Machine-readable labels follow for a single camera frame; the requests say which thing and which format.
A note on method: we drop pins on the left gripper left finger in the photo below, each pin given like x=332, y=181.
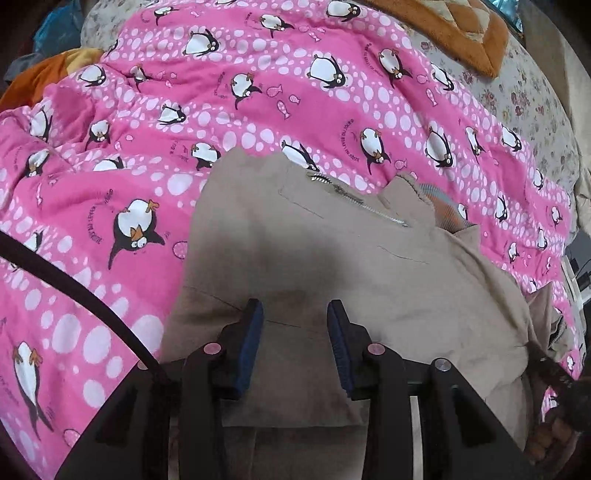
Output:
x=218, y=372

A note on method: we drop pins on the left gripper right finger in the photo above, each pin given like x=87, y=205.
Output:
x=370, y=371

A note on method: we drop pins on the beige jacket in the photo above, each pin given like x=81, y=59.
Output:
x=265, y=228

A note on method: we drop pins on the person's right hand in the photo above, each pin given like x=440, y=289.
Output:
x=552, y=443

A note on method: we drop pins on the pink penguin print quilt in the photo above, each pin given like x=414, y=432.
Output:
x=110, y=215

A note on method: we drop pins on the floral beige bed sheet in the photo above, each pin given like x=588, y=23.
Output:
x=521, y=92

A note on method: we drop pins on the orange cloth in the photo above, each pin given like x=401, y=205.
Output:
x=28, y=86

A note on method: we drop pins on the orange quilted cushion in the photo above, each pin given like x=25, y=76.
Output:
x=467, y=30

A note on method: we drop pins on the blue plastic bag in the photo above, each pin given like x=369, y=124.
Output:
x=60, y=30

